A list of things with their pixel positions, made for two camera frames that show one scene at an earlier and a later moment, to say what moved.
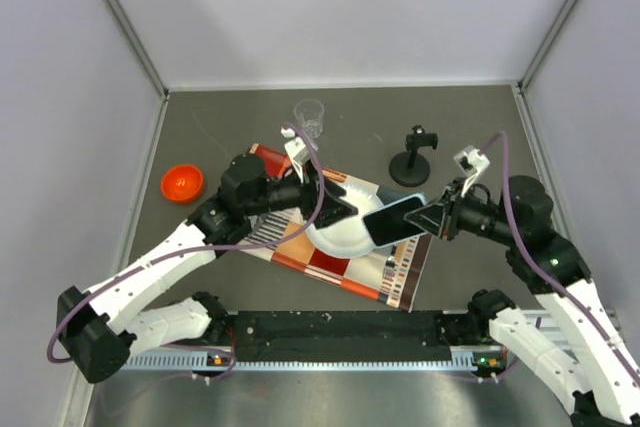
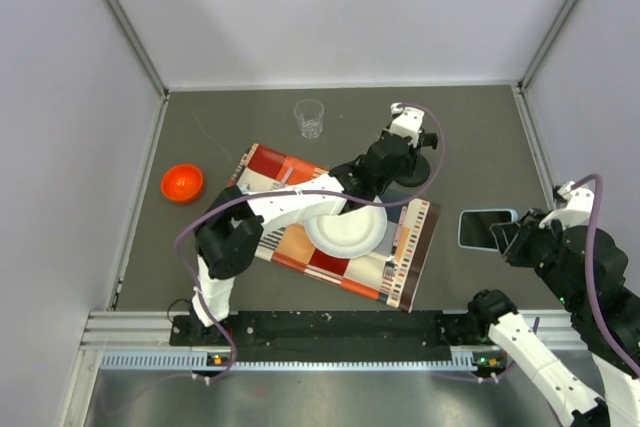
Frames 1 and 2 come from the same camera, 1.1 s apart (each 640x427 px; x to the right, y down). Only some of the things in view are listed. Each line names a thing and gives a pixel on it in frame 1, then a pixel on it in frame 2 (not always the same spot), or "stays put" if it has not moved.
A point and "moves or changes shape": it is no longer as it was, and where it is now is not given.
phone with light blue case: [387, 225] moves or changes shape
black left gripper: [335, 209] -> [410, 159]
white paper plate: [349, 237] stays put
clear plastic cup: [309, 115] stays put
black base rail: [352, 335] stays put
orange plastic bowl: [182, 182] stays put
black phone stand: [411, 168] stays put
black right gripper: [448, 209] -> [510, 242]
